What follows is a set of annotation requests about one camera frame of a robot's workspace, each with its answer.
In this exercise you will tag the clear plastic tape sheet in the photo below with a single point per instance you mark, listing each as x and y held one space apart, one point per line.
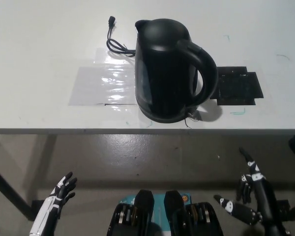
98 83

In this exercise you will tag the black electric kettle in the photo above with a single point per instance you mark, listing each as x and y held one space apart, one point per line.
162 73

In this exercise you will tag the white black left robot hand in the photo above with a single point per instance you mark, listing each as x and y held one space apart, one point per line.
48 209

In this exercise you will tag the black kettle base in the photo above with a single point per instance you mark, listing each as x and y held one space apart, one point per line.
162 119

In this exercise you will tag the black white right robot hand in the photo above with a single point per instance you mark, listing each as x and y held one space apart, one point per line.
265 196

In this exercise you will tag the black tape patch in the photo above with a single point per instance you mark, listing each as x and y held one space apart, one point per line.
238 86

